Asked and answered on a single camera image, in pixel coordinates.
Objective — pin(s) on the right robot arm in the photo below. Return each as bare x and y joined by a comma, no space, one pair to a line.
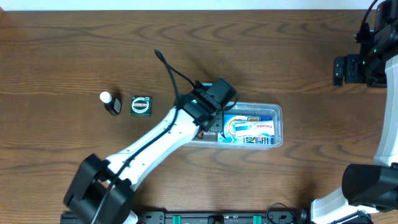
368,189

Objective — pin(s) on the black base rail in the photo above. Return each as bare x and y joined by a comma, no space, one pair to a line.
275,215

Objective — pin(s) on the white Panadol box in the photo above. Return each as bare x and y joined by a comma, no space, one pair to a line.
254,129

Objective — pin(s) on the red small box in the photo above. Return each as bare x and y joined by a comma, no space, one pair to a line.
208,136

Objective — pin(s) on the blue cooling patch box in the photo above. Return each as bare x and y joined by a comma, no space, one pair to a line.
228,133

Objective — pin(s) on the clear plastic container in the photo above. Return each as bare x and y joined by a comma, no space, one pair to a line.
248,109

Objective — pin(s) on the dark bottle white cap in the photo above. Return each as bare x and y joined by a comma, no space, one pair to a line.
111,103

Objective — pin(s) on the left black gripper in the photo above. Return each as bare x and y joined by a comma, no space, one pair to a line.
216,123

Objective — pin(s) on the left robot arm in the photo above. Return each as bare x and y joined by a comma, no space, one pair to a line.
102,191

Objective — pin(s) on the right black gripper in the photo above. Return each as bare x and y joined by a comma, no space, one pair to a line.
351,70

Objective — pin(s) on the green Zam-Buk tin box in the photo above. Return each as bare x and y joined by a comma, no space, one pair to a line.
141,106

